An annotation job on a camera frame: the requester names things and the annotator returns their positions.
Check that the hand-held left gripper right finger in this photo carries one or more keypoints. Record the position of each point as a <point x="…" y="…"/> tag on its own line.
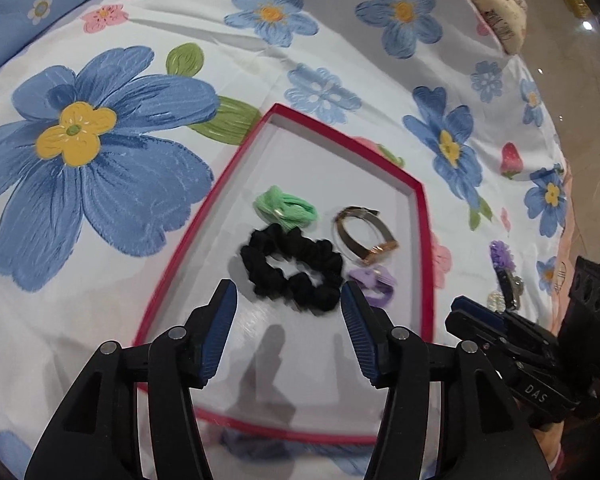
<point x="360" y="335"/>

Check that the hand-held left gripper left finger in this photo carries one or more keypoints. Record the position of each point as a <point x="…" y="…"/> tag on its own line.
<point x="217" y="332"/>

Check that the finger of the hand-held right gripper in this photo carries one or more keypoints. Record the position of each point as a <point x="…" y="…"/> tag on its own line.
<point x="467" y="327"/>
<point x="475" y="307"/>

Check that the purple flower hair clip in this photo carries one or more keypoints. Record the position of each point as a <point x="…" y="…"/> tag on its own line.
<point x="501" y="254"/>

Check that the black scrunchie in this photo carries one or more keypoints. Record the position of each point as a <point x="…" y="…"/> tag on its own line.
<point x="260" y="260"/>

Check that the red shallow box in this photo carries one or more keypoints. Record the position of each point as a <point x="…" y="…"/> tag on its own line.
<point x="300" y="170"/>

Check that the floral printed bedsheet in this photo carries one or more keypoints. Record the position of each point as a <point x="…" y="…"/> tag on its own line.
<point x="130" y="285"/>

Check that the peach printed sheet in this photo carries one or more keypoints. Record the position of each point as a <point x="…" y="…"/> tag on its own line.
<point x="569" y="220"/>

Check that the cream printed pillow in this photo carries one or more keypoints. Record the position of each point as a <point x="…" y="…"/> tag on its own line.
<point x="500" y="5"/>

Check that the blue daisy pillow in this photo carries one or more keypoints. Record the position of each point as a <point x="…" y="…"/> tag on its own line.
<point x="30" y="40"/>

